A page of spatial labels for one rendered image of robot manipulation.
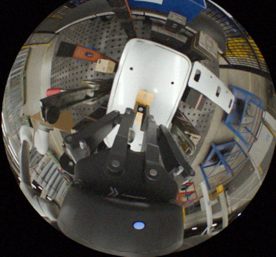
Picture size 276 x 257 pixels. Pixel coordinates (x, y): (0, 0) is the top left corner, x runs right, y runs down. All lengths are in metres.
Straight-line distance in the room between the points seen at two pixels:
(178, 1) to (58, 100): 0.37
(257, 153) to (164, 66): 7.90
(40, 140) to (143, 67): 0.89
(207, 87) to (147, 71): 0.22
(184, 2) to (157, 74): 0.29
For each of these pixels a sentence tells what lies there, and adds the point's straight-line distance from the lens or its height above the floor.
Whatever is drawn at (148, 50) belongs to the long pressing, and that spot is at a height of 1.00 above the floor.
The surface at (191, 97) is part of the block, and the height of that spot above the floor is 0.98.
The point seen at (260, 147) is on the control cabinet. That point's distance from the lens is 7.82.
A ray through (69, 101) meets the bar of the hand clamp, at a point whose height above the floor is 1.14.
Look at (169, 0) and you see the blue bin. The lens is 0.33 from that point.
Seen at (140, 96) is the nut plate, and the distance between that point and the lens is 0.21.
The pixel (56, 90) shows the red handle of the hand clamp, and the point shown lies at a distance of 0.27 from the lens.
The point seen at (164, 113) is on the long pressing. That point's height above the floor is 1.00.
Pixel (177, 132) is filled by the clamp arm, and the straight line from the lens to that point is 0.32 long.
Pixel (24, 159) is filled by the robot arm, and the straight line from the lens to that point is 0.75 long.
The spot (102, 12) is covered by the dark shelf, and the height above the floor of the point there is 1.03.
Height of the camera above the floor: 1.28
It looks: 65 degrees down
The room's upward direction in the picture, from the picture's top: 172 degrees counter-clockwise
